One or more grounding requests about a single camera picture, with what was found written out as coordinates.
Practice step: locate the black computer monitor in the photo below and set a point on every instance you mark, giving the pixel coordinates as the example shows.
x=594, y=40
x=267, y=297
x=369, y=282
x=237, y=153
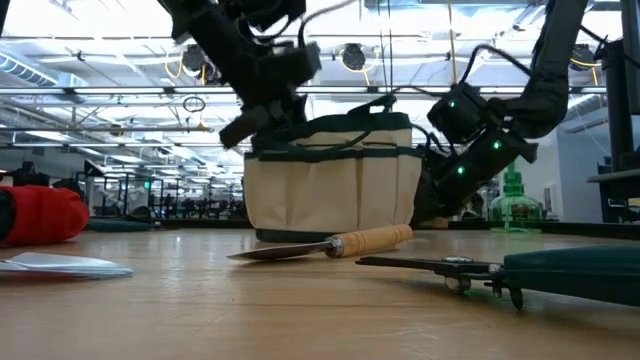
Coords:
x=631, y=75

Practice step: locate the black table frame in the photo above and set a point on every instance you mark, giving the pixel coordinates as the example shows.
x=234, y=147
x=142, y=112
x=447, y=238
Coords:
x=575, y=229

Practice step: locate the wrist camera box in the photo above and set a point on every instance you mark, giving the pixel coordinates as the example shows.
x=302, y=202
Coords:
x=292, y=65
x=462, y=112

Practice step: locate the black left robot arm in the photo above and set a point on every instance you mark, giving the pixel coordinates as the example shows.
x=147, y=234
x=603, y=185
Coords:
x=220, y=45

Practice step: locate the cream green canvas gardening bag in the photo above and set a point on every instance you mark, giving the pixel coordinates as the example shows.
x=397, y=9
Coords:
x=325, y=195

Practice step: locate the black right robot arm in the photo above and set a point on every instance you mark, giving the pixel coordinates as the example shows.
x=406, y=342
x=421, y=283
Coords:
x=550, y=100

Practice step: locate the red black garden glove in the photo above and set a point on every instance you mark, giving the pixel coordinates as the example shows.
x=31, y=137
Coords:
x=45, y=215

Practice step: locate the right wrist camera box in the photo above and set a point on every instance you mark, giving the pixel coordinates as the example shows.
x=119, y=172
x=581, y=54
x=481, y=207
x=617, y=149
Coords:
x=462, y=112

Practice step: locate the background workstation frames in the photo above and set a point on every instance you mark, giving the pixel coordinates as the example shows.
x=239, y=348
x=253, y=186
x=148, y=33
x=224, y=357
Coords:
x=150, y=200

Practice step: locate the green spray bottle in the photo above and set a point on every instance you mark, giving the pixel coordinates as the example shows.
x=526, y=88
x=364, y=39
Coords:
x=515, y=207

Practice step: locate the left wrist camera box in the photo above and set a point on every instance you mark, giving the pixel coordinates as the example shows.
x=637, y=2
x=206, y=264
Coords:
x=292, y=65

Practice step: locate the gray desk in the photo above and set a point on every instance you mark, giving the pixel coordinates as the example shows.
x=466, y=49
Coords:
x=620, y=187

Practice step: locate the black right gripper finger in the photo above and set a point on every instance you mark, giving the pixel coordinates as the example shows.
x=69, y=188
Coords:
x=427, y=200

